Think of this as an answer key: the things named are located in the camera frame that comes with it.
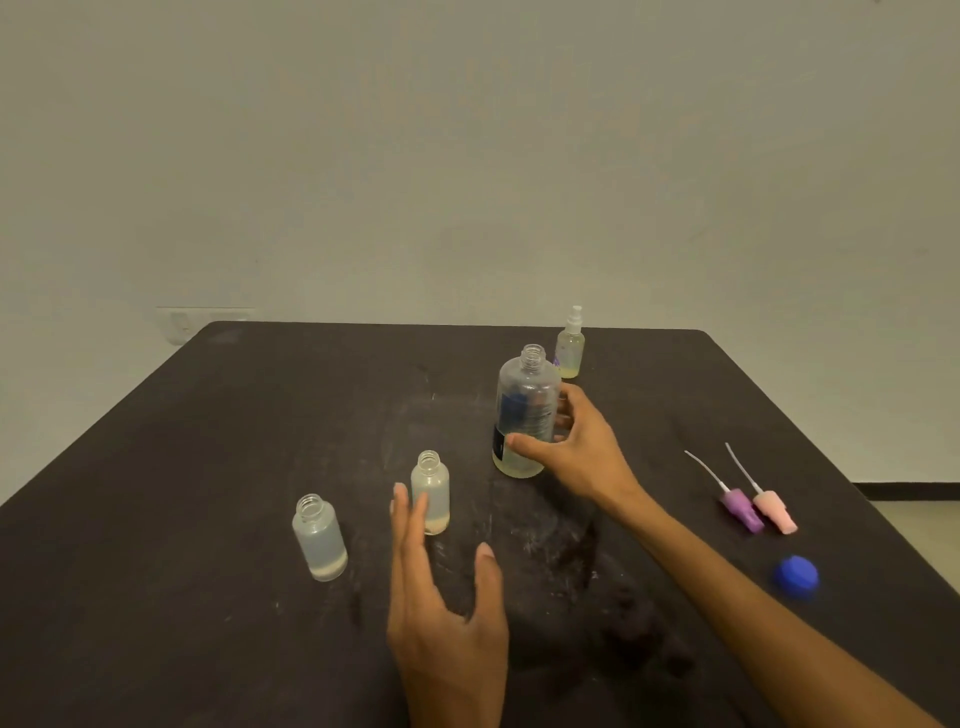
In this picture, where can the blue bottle cap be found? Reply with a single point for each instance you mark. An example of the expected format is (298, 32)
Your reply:
(796, 576)

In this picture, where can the person's right forearm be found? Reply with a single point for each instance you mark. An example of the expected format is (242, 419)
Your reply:
(765, 630)

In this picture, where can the small yellowish bottle purple sticker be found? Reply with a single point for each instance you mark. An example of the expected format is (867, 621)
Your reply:
(570, 356)

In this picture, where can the pink spray cap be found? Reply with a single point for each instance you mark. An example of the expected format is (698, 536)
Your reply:
(776, 512)

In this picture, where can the person's left hand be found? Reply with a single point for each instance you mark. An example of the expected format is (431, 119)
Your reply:
(446, 660)

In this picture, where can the person's right hand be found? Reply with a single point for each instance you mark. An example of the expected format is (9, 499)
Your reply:
(589, 457)

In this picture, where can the purple spray cap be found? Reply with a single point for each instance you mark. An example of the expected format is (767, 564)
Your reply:
(742, 511)

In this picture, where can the white wall socket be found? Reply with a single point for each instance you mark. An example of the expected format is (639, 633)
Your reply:
(202, 324)

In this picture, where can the small plain clear bottle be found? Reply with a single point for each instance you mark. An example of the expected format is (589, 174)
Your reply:
(319, 541)

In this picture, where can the white spray cap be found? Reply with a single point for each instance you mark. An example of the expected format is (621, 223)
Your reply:
(575, 319)

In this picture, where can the black skirting board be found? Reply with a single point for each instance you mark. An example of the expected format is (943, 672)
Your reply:
(911, 491)

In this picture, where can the small bottle with pink sticker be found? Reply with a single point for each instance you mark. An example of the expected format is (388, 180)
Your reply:
(433, 487)

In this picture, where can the large clear plastic bottle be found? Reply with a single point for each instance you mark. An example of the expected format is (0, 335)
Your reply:
(525, 409)

